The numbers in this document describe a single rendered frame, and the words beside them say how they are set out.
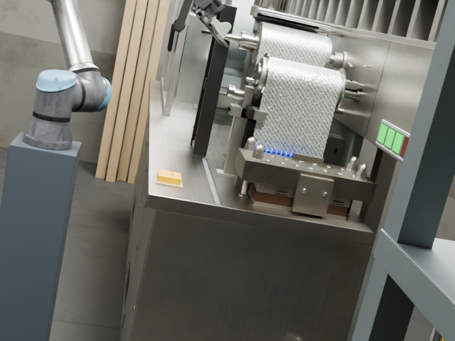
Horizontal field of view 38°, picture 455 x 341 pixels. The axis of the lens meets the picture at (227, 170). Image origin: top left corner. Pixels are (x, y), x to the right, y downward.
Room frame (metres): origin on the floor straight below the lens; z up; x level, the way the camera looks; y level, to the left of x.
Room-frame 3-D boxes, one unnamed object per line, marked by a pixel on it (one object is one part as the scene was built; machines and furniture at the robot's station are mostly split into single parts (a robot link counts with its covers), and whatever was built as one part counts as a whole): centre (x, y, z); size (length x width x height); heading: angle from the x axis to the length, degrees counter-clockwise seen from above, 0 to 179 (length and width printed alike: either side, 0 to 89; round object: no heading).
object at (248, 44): (2.34, 0.03, 1.34); 0.06 x 0.06 x 0.06; 9
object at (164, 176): (1.90, 0.17, 0.91); 0.07 x 0.07 x 0.02; 9
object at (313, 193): (1.86, -0.26, 0.97); 0.10 x 0.03 x 0.11; 99
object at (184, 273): (3.04, 0.06, 0.43); 2.52 x 0.64 x 0.86; 9
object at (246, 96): (2.13, 0.01, 1.05); 0.06 x 0.05 x 0.31; 99
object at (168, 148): (3.03, 0.08, 0.88); 2.52 x 0.66 x 0.04; 9
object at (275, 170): (1.95, -0.23, 1.00); 0.40 x 0.16 x 0.06; 99
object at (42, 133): (2.04, 0.58, 0.95); 0.15 x 0.15 x 0.10
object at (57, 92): (2.05, 0.57, 1.07); 0.13 x 0.12 x 0.14; 148
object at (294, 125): (2.06, -0.17, 1.11); 0.23 x 0.01 x 0.18; 99
